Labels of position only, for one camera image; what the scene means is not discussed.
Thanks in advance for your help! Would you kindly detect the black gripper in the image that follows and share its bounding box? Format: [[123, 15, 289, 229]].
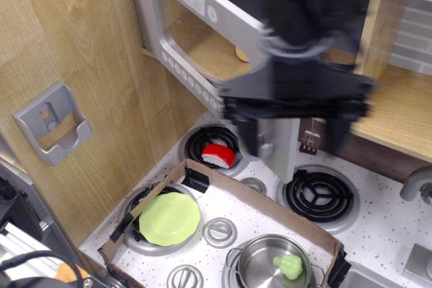
[[217, 57, 376, 158]]

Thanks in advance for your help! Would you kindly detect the grey toy microwave door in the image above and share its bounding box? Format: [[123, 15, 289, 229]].
[[134, 0, 270, 116]]

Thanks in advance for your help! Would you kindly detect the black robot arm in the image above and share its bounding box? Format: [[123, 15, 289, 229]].
[[218, 0, 375, 157]]

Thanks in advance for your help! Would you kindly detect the wooden microwave shelf cabinet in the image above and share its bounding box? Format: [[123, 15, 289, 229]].
[[141, 0, 432, 164]]

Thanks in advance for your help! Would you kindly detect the hanging toy spatula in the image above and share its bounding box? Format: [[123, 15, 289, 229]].
[[299, 119, 321, 155]]

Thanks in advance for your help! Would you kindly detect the grey stove knob rear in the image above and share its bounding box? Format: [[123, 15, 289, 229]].
[[240, 177, 267, 195]]

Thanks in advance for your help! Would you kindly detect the grey stove knob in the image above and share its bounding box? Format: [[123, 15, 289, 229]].
[[167, 264, 204, 288], [240, 177, 267, 195], [203, 217, 238, 249]]

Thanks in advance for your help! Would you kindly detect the black rear right burner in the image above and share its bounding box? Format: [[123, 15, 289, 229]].
[[283, 169, 354, 223]]

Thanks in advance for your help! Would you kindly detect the black burner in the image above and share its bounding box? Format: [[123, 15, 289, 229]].
[[283, 169, 354, 223], [178, 124, 249, 177]]

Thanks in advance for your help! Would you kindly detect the red toy cheese wedge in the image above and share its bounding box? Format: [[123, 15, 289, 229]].
[[201, 144, 236, 169]]

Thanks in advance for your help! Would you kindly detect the red yellow toy food slice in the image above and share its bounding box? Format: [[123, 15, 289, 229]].
[[234, 46, 250, 63]]

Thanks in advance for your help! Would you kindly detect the black rear left burner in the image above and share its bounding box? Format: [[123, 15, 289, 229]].
[[178, 124, 249, 177]]

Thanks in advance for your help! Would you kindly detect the grey stove knob centre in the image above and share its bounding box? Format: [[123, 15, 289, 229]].
[[203, 217, 238, 249]]

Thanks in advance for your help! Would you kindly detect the grey toy faucet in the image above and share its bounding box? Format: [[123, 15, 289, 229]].
[[400, 167, 431, 206]]

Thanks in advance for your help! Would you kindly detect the green toy broccoli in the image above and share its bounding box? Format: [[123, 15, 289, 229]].
[[273, 254, 303, 280]]

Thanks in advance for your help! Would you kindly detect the stainless steel pot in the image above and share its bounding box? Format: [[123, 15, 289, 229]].
[[221, 234, 325, 287]]

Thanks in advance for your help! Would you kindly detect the light green plastic plate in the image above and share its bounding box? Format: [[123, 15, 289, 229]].
[[138, 192, 201, 247]]

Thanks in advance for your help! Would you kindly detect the steel sink basin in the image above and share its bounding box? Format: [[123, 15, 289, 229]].
[[340, 260, 432, 288]]

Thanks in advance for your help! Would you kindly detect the grey stove knob front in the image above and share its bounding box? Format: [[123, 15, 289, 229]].
[[167, 264, 204, 288]]

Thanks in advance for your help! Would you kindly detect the brown cardboard barrier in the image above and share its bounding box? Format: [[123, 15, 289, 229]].
[[99, 159, 351, 287]]

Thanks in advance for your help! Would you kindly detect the grey wall phone holder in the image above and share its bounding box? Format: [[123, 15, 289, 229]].
[[13, 82, 92, 167]]

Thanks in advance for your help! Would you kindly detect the black braided cable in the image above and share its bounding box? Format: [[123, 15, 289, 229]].
[[0, 250, 84, 288]]

